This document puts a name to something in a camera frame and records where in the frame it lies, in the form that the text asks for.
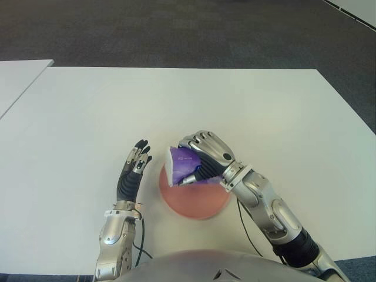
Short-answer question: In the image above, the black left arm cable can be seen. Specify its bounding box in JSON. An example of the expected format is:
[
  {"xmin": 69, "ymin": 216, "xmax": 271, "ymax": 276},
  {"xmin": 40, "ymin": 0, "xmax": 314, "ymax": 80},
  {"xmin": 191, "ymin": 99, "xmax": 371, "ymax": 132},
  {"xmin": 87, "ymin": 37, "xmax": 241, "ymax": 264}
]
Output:
[{"xmin": 132, "ymin": 219, "xmax": 153, "ymax": 267}]

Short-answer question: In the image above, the white side table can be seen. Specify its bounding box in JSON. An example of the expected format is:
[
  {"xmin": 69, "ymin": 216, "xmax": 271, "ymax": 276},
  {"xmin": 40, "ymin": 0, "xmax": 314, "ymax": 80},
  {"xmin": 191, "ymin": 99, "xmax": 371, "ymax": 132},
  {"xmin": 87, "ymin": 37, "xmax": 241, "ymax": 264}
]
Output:
[{"xmin": 0, "ymin": 59, "xmax": 55, "ymax": 118}]

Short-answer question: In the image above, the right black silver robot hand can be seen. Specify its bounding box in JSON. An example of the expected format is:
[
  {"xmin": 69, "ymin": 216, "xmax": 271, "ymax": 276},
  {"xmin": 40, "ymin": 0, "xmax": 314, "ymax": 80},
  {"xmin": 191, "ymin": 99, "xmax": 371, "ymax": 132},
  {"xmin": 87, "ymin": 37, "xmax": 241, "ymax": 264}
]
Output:
[{"xmin": 177, "ymin": 130, "xmax": 237, "ymax": 186}]

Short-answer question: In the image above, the pink round plate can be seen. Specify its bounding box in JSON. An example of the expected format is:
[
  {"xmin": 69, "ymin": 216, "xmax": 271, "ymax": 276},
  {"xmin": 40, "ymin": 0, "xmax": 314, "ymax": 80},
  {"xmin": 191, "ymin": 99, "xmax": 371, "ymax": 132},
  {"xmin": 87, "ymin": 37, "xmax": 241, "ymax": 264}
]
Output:
[{"xmin": 158, "ymin": 163, "xmax": 231, "ymax": 220}]

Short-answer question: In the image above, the purple tissue paper pack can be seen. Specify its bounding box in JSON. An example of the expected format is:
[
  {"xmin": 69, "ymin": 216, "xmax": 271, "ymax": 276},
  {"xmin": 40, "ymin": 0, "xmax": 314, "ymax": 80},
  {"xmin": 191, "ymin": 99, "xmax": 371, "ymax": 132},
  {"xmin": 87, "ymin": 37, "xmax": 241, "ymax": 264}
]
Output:
[{"xmin": 166, "ymin": 145, "xmax": 220, "ymax": 187}]

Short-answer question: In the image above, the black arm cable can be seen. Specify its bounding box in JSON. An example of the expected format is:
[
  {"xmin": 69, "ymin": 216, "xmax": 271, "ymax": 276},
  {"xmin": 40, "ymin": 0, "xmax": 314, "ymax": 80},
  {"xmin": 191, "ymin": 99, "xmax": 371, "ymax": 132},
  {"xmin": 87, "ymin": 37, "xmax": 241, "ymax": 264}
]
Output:
[
  {"xmin": 132, "ymin": 219, "xmax": 153, "ymax": 267},
  {"xmin": 237, "ymin": 199, "xmax": 287, "ymax": 265}
]

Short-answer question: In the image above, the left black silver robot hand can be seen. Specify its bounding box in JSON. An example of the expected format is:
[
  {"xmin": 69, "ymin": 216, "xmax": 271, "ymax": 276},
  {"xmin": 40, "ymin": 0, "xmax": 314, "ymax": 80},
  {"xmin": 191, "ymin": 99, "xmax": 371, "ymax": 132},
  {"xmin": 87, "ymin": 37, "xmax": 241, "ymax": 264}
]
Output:
[{"xmin": 116, "ymin": 139, "xmax": 153, "ymax": 203}]

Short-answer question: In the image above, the grey robot torso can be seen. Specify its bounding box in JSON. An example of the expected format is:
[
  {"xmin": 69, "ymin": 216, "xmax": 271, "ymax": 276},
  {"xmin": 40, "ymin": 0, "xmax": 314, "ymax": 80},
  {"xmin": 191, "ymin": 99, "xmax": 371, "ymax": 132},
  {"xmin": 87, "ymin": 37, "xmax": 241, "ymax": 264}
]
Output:
[{"xmin": 117, "ymin": 249, "xmax": 318, "ymax": 282}]

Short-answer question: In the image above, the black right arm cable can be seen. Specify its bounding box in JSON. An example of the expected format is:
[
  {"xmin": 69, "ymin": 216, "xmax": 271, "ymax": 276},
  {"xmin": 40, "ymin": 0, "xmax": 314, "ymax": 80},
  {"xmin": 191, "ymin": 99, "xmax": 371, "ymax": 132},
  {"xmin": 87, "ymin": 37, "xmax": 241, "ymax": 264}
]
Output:
[{"xmin": 237, "ymin": 199, "xmax": 287, "ymax": 265}]

